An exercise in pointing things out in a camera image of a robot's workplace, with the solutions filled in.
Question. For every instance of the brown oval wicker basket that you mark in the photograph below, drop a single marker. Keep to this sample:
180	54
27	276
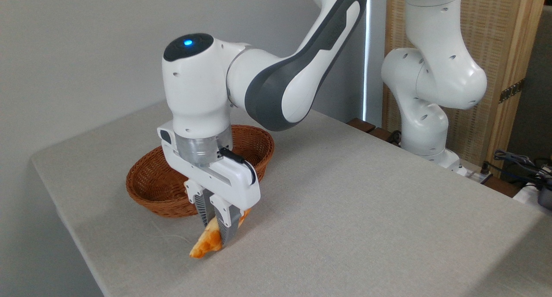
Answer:
148	182

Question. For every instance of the grey tablecloth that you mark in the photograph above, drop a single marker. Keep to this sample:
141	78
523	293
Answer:
366	211

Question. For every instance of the grey box with white strip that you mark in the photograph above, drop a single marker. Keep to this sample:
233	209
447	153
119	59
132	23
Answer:
544	198

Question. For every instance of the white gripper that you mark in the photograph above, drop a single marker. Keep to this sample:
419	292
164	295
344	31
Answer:
233	182

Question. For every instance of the wooden woven folding screen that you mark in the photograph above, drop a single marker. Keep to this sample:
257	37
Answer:
500	47

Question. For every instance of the long braided bread loaf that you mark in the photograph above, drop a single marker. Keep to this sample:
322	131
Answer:
207	243

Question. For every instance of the black plug at robot base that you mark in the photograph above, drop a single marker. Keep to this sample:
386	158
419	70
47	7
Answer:
485	167

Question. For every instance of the brown wooden base board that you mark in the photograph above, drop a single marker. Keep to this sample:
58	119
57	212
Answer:
366	126

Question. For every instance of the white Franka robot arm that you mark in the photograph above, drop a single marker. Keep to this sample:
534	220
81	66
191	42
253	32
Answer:
198	94

